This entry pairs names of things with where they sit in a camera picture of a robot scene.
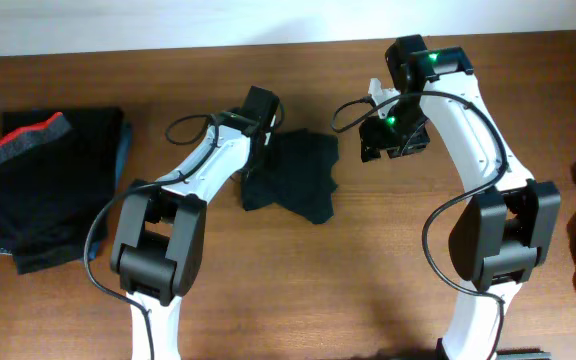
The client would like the black nike t-shirt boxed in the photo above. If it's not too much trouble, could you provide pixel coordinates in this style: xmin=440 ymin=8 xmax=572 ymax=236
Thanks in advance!
xmin=241 ymin=129 xmax=339 ymax=225

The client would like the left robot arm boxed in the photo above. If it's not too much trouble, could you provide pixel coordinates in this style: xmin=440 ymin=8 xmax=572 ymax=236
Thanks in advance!
xmin=110 ymin=86 xmax=283 ymax=359

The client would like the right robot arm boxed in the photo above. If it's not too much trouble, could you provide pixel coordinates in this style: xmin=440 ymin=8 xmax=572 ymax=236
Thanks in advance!
xmin=359 ymin=35 xmax=561 ymax=359

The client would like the black shorts red waistband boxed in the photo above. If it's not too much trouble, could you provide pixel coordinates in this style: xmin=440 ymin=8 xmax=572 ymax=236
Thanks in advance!
xmin=0 ymin=107 xmax=124 ymax=274

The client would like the right black camera cable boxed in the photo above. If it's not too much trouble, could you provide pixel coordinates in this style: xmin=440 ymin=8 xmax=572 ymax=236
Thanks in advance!
xmin=330 ymin=90 xmax=510 ymax=360

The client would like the black camera cable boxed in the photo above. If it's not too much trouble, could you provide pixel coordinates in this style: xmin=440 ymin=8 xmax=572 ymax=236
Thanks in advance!
xmin=82 ymin=99 xmax=287 ymax=360
xmin=330 ymin=90 xmax=510 ymax=360

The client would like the left black camera cable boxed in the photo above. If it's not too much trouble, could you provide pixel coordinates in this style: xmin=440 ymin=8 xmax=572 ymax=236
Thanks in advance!
xmin=82 ymin=99 xmax=287 ymax=360

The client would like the aluminium frame rail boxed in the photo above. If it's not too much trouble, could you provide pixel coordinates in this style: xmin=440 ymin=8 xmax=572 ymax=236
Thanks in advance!
xmin=495 ymin=350 xmax=552 ymax=360

